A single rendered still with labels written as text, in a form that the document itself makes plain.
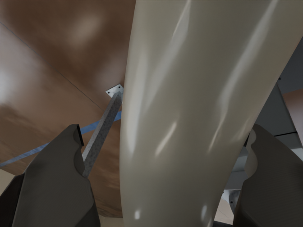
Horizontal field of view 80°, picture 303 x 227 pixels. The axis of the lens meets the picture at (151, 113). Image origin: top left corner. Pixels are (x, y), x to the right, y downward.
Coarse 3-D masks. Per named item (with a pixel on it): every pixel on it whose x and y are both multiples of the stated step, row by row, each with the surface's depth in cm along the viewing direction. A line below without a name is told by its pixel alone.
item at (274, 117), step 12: (276, 84) 75; (276, 96) 71; (264, 108) 71; (276, 108) 68; (264, 120) 68; (276, 120) 65; (288, 120) 62; (276, 132) 62; (288, 132) 60; (288, 144) 57; (300, 144) 56; (240, 156) 65; (300, 156) 57; (240, 168) 70
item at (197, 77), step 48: (144, 0) 3; (192, 0) 2; (240, 0) 2; (288, 0) 2; (144, 48) 3; (192, 48) 2; (240, 48) 2; (288, 48) 3; (144, 96) 3; (192, 96) 3; (240, 96) 3; (144, 144) 3; (192, 144) 3; (240, 144) 3; (144, 192) 4; (192, 192) 4
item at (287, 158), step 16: (256, 128) 11; (256, 144) 9; (272, 144) 9; (256, 160) 9; (272, 160) 8; (288, 160) 8; (256, 176) 8; (272, 176) 8; (288, 176) 7; (240, 192) 7; (256, 192) 7; (272, 192) 7; (288, 192) 7; (240, 208) 6; (256, 208) 6; (272, 208) 6; (288, 208) 6; (240, 224) 7; (256, 224) 6; (272, 224) 6; (288, 224) 6
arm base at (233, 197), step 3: (234, 192) 69; (237, 192) 68; (231, 195) 70; (234, 195) 69; (237, 195) 68; (231, 198) 70; (234, 198) 68; (237, 198) 67; (231, 201) 72; (234, 201) 68; (231, 204) 71; (234, 204) 68; (231, 207) 71; (234, 207) 68; (234, 210) 68
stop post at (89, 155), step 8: (112, 88) 171; (120, 88) 169; (112, 96) 173; (120, 96) 171; (112, 104) 160; (120, 104) 168; (104, 112) 159; (112, 112) 157; (104, 120) 148; (112, 120) 154; (96, 128) 146; (104, 128) 145; (96, 136) 137; (104, 136) 143; (88, 144) 136; (96, 144) 135; (88, 152) 128; (96, 152) 133; (88, 160) 126; (88, 168) 125
